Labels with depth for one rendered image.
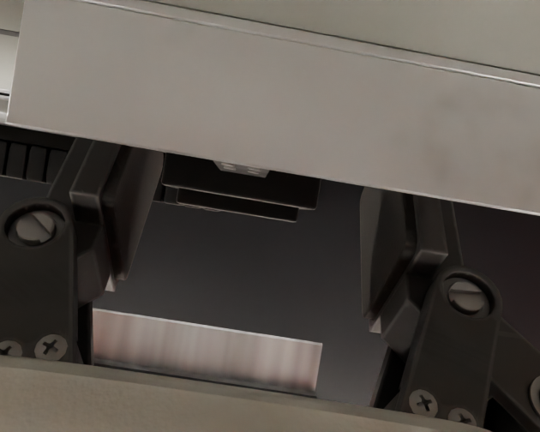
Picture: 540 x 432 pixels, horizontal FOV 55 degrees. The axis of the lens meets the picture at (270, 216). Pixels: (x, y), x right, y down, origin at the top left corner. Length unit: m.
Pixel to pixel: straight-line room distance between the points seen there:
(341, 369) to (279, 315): 0.12
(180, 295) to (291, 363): 0.52
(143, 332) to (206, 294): 0.51
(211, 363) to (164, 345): 0.02
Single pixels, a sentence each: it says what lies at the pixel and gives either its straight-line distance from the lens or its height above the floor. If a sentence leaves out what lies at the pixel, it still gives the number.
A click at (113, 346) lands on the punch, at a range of 0.23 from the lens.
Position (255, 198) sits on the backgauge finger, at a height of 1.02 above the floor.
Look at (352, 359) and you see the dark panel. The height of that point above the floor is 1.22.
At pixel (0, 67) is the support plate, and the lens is 0.18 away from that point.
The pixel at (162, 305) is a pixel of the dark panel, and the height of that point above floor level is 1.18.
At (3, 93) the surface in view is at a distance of 0.25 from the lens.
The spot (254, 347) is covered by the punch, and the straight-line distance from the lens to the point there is 0.22.
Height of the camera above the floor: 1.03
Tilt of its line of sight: 1 degrees up
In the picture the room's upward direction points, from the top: 171 degrees counter-clockwise
